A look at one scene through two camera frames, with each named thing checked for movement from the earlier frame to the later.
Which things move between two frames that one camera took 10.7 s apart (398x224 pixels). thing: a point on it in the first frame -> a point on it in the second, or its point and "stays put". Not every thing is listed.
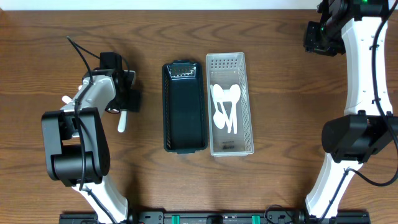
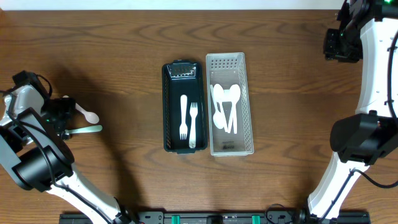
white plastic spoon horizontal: [219, 117] stays put
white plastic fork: [122, 122] -> [193, 112]
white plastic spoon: [218, 94] stays put
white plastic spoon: [227, 97] stays put
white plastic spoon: [234, 94] stays put
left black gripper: [125, 94] -> [63, 115]
